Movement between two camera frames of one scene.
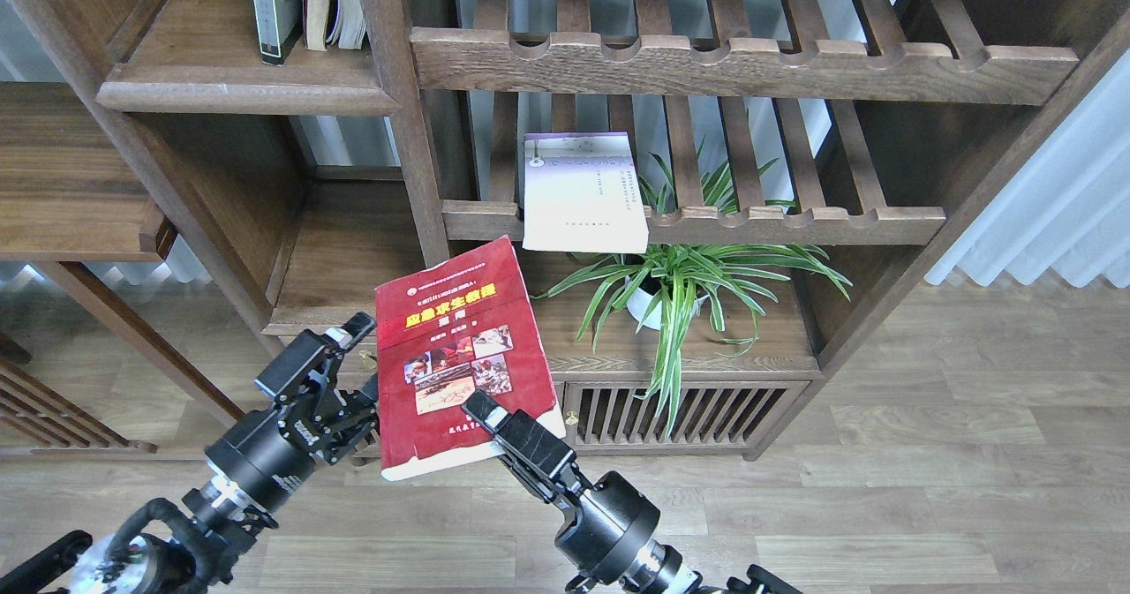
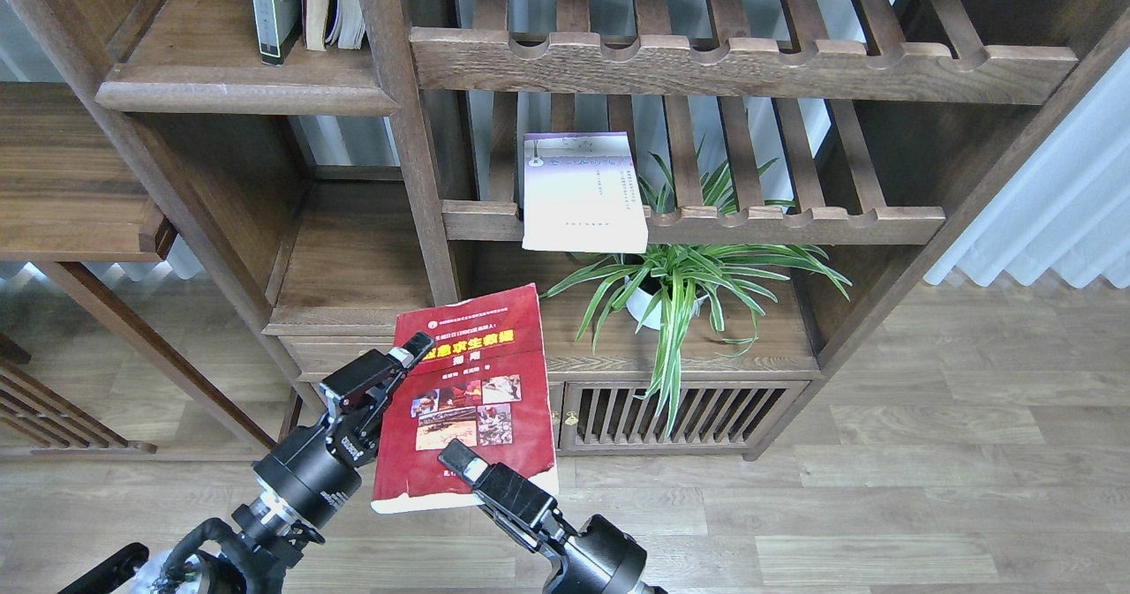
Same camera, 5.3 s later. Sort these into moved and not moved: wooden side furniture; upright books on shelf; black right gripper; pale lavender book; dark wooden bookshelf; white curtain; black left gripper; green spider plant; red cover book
Moved: red cover book; black left gripper; black right gripper
Not moved: white curtain; pale lavender book; green spider plant; wooden side furniture; upright books on shelf; dark wooden bookshelf
